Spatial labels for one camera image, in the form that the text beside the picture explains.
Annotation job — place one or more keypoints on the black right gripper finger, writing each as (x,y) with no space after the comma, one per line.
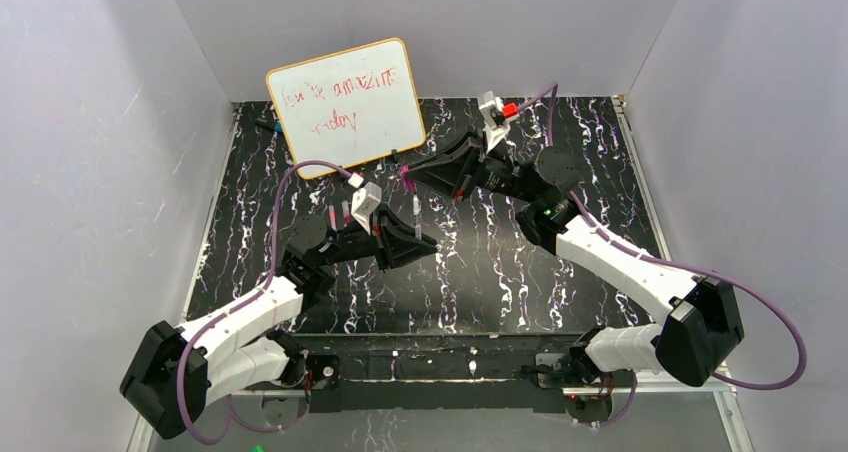
(467,149)
(447,180)

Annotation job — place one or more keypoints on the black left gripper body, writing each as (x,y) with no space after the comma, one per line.
(378,241)

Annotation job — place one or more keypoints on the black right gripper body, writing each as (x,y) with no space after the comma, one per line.
(473,168)

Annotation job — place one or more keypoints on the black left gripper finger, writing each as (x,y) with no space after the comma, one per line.
(392,224)
(402,251)

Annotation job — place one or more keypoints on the white pen green tip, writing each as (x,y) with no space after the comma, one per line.
(417,217)

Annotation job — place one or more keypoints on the pink highlighter pen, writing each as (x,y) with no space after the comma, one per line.
(332,217)

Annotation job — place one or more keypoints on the red gel pen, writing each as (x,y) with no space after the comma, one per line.
(345,212)

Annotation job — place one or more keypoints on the magenta pen cap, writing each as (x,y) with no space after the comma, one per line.
(409,184)

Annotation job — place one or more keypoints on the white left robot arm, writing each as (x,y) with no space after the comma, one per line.
(178,370)

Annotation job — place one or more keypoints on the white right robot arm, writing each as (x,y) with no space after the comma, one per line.
(696,317)

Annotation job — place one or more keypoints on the small orange-framed whiteboard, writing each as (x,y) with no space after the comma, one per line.
(349,107)

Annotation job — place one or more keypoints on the blue-capped marker behind whiteboard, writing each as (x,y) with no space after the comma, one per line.
(272,126)

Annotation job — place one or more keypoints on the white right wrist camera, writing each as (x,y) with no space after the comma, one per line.
(497,117)

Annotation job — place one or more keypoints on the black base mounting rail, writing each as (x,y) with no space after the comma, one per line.
(460,372)

